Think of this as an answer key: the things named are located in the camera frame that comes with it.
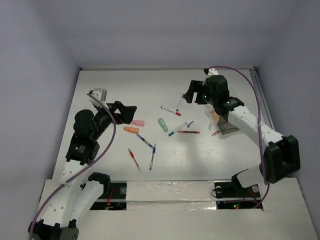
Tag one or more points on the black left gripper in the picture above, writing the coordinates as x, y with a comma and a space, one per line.
126, 112

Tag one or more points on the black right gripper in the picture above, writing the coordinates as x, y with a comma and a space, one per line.
195, 86

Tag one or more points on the red capped white marker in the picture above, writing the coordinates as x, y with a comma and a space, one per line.
170, 111

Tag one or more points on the blue gel pen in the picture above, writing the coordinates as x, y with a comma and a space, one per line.
145, 141

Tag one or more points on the green capped white marker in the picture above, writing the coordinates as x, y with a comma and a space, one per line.
177, 129

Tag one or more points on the green transparent stapler case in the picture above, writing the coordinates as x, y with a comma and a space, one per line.
163, 125

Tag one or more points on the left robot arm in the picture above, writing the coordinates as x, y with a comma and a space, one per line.
58, 218

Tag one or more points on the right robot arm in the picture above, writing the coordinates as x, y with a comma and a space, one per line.
280, 156

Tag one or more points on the red gel pen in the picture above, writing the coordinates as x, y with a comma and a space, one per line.
188, 132

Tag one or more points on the clear compartment organizer box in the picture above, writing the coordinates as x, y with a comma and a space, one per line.
226, 122

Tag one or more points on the red ballpoint pen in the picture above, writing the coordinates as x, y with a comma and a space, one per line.
134, 159

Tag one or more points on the blue ballpoint pen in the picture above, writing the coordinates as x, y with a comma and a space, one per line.
152, 157

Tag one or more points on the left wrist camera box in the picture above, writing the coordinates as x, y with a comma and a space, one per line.
99, 93

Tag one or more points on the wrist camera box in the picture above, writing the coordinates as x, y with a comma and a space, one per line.
210, 71
99, 93

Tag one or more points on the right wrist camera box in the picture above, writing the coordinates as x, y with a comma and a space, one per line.
210, 71

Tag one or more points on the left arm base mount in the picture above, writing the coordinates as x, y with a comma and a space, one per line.
114, 200

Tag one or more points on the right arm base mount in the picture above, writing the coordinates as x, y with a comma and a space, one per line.
230, 195

